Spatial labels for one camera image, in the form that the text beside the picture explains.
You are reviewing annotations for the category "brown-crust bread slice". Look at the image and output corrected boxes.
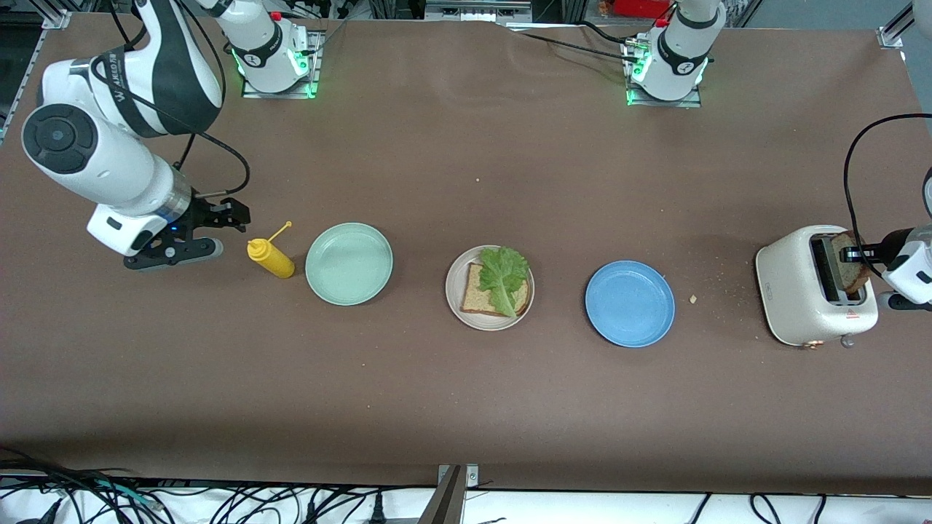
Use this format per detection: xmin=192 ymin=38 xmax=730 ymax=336
xmin=830 ymin=231 xmax=873 ymax=295
xmin=461 ymin=263 xmax=531 ymax=318

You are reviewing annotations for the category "yellow squeeze bottle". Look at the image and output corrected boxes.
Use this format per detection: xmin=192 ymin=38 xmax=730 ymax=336
xmin=247 ymin=221 xmax=296 ymax=279

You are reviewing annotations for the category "green lettuce leaf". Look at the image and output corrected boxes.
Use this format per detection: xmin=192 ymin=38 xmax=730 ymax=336
xmin=477 ymin=247 xmax=531 ymax=318

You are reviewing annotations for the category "mint green round plate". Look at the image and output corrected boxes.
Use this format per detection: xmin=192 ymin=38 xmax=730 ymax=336
xmin=305 ymin=223 xmax=394 ymax=306

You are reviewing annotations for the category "beige round plate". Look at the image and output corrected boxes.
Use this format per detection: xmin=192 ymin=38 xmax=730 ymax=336
xmin=445 ymin=245 xmax=535 ymax=332

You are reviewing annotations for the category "blue round plate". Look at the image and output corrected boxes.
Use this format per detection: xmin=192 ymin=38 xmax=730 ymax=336
xmin=585 ymin=261 xmax=676 ymax=349

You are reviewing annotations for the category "white two-slot toaster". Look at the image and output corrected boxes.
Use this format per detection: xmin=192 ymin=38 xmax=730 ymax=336
xmin=755 ymin=224 xmax=880 ymax=349

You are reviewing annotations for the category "red box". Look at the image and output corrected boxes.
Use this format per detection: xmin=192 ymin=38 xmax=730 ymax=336
xmin=614 ymin=0 xmax=672 ymax=18

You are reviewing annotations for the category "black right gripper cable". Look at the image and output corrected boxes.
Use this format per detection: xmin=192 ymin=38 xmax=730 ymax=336
xmin=109 ymin=0 xmax=251 ymax=199

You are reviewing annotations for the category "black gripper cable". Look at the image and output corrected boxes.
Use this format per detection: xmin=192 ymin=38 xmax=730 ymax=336
xmin=109 ymin=0 xmax=251 ymax=199
xmin=843 ymin=114 xmax=932 ymax=264

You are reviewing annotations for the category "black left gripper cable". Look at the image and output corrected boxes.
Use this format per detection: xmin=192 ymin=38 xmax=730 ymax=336
xmin=843 ymin=114 xmax=932 ymax=264

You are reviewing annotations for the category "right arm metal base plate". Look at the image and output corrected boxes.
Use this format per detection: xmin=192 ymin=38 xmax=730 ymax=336
xmin=241 ymin=29 xmax=323 ymax=99

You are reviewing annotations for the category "aluminium frame profile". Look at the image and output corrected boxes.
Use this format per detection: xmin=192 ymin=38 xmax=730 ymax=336
xmin=40 ymin=0 xmax=74 ymax=30
xmin=877 ymin=6 xmax=920 ymax=49

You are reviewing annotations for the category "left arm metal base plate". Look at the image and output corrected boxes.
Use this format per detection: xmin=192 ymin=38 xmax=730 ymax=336
xmin=625 ymin=40 xmax=704 ymax=108

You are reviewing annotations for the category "white cable shelf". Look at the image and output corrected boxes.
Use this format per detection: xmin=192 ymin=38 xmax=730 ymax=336
xmin=0 ymin=477 xmax=932 ymax=524

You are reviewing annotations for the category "teal cable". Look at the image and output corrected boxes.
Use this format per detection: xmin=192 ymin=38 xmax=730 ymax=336
xmin=95 ymin=480 xmax=161 ymax=510

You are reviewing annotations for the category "aluminium camera mount post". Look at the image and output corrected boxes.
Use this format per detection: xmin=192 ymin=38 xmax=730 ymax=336
xmin=419 ymin=464 xmax=481 ymax=524

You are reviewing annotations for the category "black base cable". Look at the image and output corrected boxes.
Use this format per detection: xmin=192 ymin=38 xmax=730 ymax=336
xmin=502 ymin=20 xmax=641 ymax=65

